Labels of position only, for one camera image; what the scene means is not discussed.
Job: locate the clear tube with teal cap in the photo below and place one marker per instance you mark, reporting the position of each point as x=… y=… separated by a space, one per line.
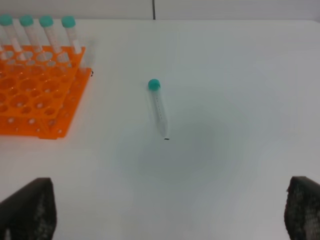
x=160 y=115

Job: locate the racked tube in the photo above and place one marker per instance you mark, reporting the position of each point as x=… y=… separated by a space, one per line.
x=6 y=21
x=69 y=24
x=47 y=23
x=27 y=22

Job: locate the racked tube far right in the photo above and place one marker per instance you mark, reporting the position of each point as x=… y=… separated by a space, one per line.
x=69 y=24

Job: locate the orange test tube rack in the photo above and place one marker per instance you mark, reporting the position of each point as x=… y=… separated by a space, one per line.
x=40 y=98

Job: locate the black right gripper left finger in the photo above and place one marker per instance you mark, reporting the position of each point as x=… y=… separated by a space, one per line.
x=30 y=213

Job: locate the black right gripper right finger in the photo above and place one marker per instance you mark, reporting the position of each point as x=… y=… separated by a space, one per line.
x=302 y=209

